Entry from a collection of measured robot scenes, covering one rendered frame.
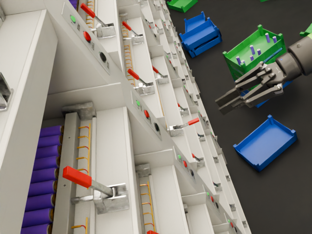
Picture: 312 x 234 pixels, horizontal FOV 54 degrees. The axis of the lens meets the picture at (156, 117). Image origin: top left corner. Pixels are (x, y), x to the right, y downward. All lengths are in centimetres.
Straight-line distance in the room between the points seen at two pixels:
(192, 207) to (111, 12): 54
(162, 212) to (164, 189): 5
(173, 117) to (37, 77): 72
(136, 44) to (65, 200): 73
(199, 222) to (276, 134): 128
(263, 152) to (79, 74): 157
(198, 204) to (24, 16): 59
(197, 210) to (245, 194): 104
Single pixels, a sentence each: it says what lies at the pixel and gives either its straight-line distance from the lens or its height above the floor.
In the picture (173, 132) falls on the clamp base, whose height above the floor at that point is 92.
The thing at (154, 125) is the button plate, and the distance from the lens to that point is 62.
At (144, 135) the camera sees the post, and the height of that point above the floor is 122.
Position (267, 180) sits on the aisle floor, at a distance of 184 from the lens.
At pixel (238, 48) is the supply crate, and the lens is 207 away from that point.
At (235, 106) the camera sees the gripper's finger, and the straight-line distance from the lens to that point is 89.
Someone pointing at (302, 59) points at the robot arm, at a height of 101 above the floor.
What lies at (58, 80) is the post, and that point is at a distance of 49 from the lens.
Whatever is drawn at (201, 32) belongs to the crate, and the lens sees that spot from 287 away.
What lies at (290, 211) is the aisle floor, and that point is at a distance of 175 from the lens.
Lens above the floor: 161
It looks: 41 degrees down
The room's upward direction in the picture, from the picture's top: 37 degrees counter-clockwise
